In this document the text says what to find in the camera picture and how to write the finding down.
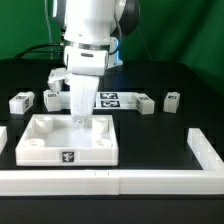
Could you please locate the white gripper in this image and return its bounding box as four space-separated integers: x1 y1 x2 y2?
64 46 108 125

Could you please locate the white square table top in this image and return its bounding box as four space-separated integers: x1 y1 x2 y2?
15 114 119 166

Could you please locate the white marker tag sheet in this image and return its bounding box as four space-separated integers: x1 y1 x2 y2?
59 91 136 110

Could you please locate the white block left edge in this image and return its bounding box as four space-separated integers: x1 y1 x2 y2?
0 126 7 154

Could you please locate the white U-shaped obstacle fence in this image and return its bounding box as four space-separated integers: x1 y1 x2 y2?
0 128 224 196

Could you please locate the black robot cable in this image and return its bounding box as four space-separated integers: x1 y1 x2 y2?
13 41 68 60

